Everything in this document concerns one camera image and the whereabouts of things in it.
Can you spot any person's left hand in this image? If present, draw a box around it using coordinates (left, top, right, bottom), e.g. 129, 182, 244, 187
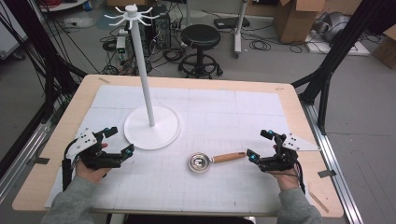
75, 161, 112, 185

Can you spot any white hook stand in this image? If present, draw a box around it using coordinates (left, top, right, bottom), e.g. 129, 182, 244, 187
104, 3, 182, 151

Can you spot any black computer tower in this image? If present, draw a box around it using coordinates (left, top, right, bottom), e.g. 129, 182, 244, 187
141, 4, 172, 49

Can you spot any large open cardboard box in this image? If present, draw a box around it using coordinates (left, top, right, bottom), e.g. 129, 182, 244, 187
273, 0, 327, 45

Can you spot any white flat board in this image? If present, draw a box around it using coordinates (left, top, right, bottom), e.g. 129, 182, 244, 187
304, 31, 372, 57

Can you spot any black metal frame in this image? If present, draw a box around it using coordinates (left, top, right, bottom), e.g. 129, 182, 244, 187
291, 0, 396, 135
0, 0, 89, 125

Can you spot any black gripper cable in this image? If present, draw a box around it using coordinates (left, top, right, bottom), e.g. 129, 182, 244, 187
293, 160, 307, 194
61, 139, 78, 191

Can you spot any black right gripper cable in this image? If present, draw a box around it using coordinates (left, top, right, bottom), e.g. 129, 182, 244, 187
293, 160, 307, 194

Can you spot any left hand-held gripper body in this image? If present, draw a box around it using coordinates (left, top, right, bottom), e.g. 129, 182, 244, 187
64, 128, 124, 171

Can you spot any grey rounded device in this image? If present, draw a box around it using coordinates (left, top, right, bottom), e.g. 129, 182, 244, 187
312, 11, 351, 43

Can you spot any white cabinet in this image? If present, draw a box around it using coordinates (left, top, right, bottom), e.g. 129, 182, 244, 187
0, 0, 28, 61

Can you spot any white pole stand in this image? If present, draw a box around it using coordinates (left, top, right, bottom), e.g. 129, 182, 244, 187
233, 0, 248, 60

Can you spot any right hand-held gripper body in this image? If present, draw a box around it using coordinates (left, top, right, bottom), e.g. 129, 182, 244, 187
258, 133, 321, 173

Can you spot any black round stool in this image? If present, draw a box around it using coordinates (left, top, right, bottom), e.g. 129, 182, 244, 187
177, 23, 224, 79

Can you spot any white grid mat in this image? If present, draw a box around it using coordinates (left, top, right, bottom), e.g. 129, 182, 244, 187
44, 84, 316, 216

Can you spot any black flat device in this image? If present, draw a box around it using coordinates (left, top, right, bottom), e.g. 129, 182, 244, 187
213, 16, 251, 31

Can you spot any small white box green light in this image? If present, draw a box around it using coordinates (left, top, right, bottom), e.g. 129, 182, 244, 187
116, 29, 128, 62

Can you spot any coiled black cable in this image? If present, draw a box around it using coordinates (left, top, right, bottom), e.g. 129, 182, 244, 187
248, 39, 273, 52

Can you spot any person's right hand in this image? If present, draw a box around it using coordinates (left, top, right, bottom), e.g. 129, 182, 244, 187
269, 166, 302, 191

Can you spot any small cardboard box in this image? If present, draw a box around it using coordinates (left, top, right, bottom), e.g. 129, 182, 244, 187
371, 24, 396, 70

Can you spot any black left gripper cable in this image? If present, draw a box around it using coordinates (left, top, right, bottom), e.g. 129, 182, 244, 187
61, 139, 78, 191

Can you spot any aluminium rail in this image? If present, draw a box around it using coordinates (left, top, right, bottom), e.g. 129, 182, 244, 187
0, 119, 55, 203
300, 101, 364, 224

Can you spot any white round table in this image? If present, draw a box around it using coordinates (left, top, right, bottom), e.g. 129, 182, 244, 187
38, 0, 90, 13

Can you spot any metal strainer with wooden handle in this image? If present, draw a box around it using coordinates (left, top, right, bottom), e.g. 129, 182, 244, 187
187, 151, 247, 175

